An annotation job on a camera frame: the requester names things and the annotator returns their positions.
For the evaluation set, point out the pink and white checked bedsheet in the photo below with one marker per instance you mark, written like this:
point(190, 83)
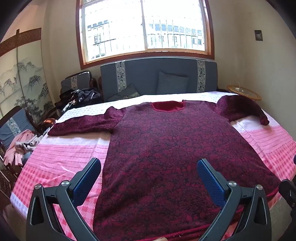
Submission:
point(69, 148)

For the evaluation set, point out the wooden framed window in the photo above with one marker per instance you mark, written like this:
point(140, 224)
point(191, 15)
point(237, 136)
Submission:
point(143, 27)

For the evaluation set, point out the pile of pink clothes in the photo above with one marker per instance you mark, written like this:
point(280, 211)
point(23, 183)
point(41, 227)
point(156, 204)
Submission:
point(23, 144)

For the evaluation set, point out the large grey cushion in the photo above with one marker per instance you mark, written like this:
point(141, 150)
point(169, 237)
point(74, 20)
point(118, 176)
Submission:
point(172, 83)

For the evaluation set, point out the dark wall switch plate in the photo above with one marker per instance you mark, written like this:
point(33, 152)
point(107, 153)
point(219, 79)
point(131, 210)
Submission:
point(258, 35)

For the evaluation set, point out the grey sofa with patterned strips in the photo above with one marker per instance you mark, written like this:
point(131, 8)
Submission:
point(143, 74)

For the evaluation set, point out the pile of dark clothes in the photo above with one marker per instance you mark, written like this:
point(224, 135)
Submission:
point(78, 97)

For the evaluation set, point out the round wooden side table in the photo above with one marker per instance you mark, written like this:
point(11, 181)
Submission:
point(247, 93)

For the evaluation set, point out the small grey cushion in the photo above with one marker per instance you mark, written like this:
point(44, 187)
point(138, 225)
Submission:
point(126, 93)

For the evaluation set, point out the landscape painting folding screen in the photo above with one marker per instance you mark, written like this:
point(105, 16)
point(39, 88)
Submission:
point(20, 81)

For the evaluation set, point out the dark red floral knit sweater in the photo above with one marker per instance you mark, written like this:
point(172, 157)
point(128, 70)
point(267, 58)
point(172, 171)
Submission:
point(157, 143)

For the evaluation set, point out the grey cushioned wooden chair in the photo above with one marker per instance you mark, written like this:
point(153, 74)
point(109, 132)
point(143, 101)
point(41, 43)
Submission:
point(16, 122)

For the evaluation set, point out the grey cushioned wooden armchair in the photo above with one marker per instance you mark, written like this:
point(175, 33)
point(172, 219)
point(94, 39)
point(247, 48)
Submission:
point(76, 80)

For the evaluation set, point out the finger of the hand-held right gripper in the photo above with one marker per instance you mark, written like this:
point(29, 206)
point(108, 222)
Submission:
point(288, 192)

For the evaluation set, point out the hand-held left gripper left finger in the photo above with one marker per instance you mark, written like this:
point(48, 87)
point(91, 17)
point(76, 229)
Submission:
point(86, 183)

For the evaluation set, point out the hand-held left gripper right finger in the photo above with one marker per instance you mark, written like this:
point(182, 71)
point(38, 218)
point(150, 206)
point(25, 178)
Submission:
point(211, 183)

